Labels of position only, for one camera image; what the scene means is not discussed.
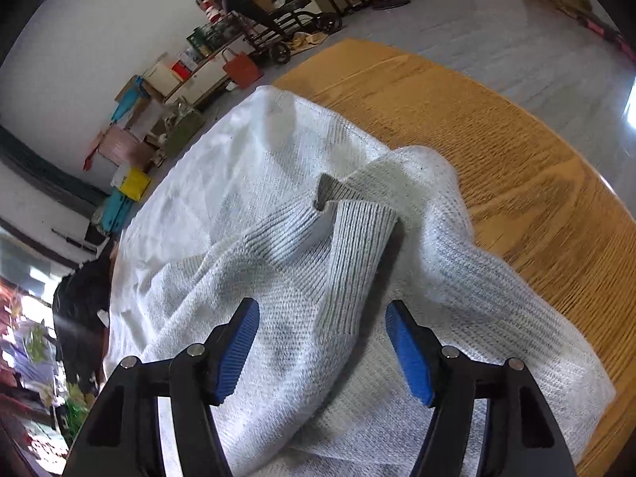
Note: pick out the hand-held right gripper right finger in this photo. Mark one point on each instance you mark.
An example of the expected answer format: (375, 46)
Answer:
(412, 353)

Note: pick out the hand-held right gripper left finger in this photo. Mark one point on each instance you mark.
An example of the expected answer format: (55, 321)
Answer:
(238, 348)

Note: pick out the grey knit sweater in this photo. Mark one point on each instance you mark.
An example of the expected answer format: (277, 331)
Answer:
(248, 184)

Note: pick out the pile of black clothes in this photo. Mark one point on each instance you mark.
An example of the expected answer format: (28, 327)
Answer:
(79, 318)

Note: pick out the green potted plant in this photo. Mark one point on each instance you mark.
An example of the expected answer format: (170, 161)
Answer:
(74, 407)

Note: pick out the teal bag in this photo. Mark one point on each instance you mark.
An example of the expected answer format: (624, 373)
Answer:
(117, 211)

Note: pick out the yellow bag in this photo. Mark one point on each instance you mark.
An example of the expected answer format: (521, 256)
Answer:
(133, 184)

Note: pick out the olive crate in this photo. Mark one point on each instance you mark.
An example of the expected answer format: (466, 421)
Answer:
(184, 131)

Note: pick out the pink box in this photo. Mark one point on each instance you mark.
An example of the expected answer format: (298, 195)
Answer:
(124, 146)

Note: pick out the cluttered white shelf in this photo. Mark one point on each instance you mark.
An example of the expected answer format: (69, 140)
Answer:
(198, 79)

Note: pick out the orange paper bag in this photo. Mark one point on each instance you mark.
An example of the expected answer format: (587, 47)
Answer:
(243, 72)

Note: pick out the crumpled brown paper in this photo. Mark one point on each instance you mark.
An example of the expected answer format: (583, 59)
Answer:
(308, 40)

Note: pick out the black stroller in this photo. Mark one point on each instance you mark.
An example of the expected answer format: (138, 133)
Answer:
(263, 25)

